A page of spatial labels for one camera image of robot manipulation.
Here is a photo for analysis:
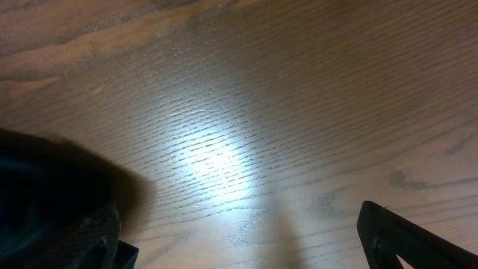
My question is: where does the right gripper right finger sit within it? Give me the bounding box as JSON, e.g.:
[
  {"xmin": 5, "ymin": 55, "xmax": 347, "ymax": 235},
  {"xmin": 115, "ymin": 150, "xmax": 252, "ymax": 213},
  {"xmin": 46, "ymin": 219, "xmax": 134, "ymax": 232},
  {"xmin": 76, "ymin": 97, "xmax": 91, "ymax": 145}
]
[{"xmin": 357, "ymin": 201, "xmax": 477, "ymax": 269}]

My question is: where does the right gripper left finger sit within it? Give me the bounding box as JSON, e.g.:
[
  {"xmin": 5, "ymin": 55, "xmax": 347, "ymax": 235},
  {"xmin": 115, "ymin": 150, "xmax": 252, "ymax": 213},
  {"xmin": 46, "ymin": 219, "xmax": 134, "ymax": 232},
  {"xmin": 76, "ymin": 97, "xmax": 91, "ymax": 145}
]
[{"xmin": 22, "ymin": 204, "xmax": 121, "ymax": 269}]

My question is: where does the black polo shirt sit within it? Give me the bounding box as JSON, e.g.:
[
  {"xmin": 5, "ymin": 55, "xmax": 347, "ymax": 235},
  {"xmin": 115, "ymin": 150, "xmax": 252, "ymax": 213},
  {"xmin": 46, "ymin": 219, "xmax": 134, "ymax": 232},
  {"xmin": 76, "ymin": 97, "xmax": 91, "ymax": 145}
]
[{"xmin": 1, "ymin": 129, "xmax": 156, "ymax": 268}]

